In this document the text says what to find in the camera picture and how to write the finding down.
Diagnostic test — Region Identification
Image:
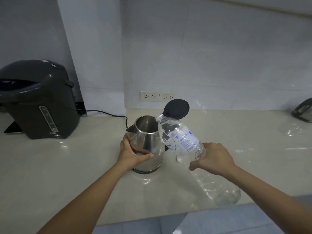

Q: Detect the person's left hand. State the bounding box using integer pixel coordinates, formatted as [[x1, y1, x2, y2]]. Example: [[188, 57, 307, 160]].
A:
[[117, 133, 154, 171]]

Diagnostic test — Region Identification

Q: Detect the person's right hand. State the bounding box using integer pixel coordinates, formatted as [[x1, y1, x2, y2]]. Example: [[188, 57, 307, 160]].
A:
[[189, 142, 236, 178]]

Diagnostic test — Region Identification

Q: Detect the clear plastic water bottle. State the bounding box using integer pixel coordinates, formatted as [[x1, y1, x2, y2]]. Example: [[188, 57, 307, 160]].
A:
[[155, 114, 242, 207]]

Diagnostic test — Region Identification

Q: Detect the stainless steel electric kettle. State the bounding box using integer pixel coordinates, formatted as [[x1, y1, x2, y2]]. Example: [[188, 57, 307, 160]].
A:
[[126, 99, 190, 173]]

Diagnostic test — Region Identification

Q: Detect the person's right forearm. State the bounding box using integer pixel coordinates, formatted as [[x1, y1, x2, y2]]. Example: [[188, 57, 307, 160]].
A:
[[225, 165, 312, 234]]

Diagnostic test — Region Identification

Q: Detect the person's left forearm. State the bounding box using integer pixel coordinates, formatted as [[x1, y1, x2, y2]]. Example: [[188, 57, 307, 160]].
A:
[[36, 160, 127, 234]]

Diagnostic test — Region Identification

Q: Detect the black and silver appliance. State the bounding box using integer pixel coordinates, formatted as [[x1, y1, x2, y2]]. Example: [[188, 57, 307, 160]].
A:
[[291, 98, 312, 123]]

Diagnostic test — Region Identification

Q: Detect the black electric water dispenser pot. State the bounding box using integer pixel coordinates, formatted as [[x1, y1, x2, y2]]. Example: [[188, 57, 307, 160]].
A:
[[0, 59, 81, 140]]

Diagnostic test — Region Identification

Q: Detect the black power cable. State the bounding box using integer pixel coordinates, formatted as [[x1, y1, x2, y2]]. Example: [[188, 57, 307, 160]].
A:
[[85, 110, 129, 129]]

